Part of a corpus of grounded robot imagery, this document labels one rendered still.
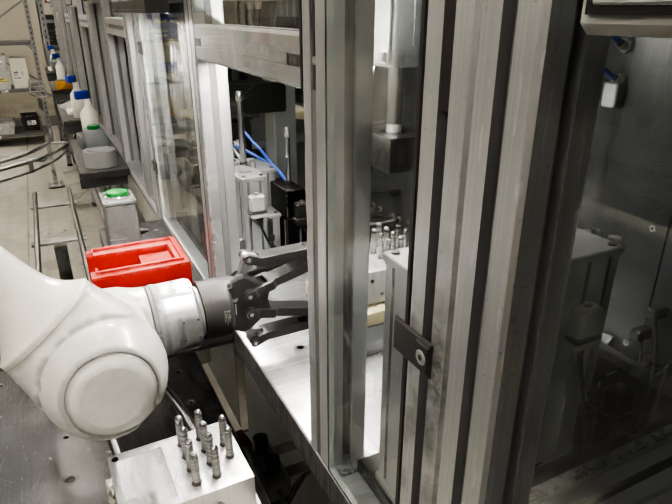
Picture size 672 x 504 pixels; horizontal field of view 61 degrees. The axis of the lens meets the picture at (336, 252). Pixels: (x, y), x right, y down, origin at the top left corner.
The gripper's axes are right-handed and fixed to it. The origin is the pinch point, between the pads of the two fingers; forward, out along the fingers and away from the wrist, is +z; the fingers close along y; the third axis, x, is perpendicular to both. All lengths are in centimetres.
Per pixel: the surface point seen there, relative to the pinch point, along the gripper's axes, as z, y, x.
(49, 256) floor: -47, -100, 291
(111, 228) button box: -26, -2, 43
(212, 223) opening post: -12.8, 4.3, 18.7
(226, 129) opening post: -9.3, 18.5, 18.7
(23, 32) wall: -38, 10, 750
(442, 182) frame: -12.2, 25.3, -37.6
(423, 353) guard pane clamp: -13.5, 14.1, -38.4
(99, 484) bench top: -36.1, -32.1, 11.8
